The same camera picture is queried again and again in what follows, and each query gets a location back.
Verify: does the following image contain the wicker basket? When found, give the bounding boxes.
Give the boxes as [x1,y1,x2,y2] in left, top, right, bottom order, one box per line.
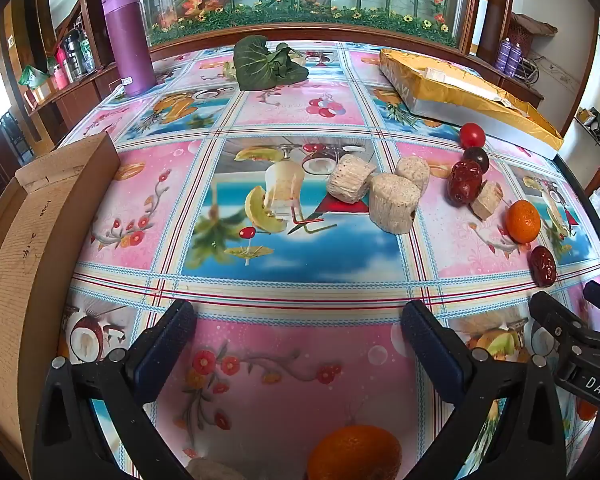
[509,12,556,51]

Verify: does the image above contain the dark purple plum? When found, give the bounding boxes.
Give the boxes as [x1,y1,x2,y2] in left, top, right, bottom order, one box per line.
[463,146,490,173]

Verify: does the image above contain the wooden sideboard counter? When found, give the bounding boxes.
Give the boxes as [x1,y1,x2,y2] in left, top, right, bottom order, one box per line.
[25,60,123,133]

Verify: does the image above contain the large red jujube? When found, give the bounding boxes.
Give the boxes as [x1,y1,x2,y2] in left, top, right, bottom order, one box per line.
[447,160,483,207]

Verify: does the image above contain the large beige fibrous chunk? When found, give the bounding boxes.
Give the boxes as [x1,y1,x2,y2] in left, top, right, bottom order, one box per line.
[368,173,419,235]

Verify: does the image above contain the black thermos flask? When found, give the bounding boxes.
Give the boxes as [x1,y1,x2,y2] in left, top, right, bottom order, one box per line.
[64,30,85,81]

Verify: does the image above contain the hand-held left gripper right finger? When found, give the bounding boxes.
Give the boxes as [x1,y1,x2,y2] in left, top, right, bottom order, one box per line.
[401,300,567,480]

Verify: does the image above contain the purple spray can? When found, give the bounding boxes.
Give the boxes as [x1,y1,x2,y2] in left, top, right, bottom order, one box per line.
[497,40,513,76]
[509,42,525,80]

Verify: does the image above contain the small beige fibrous chunk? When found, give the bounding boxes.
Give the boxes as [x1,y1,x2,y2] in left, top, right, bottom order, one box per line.
[470,181,504,220]

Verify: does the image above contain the large orange mandarin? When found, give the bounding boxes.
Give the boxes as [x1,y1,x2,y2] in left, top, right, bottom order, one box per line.
[306,425,403,480]

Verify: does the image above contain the yellow flat box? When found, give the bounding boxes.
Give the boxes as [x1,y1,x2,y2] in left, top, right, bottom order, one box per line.
[378,48,565,152]

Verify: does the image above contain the green packet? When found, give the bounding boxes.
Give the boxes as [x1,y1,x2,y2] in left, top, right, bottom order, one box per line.
[20,65,51,92]

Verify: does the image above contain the red cherry tomato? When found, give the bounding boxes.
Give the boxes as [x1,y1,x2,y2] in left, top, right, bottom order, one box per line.
[459,123,486,149]

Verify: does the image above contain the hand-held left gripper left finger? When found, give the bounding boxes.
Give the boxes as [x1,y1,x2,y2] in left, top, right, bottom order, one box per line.
[32,300,197,480]

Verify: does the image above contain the brown cardboard tray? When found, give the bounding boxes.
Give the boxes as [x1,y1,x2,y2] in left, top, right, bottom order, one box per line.
[0,132,122,480]

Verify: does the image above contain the purple thermos bottle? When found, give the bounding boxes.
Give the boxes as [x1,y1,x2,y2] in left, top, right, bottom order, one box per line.
[101,0,157,98]

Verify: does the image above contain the green bottle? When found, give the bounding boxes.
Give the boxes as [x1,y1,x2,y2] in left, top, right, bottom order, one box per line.
[80,32,97,73]

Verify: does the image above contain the green leafy vegetable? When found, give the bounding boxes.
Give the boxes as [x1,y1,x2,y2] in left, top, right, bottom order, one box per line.
[232,35,310,92]

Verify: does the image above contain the pink bottle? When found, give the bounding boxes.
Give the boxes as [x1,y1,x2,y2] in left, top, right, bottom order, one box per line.
[54,47,71,88]

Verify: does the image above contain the small orange mandarin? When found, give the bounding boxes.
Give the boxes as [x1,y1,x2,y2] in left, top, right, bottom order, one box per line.
[504,200,542,244]

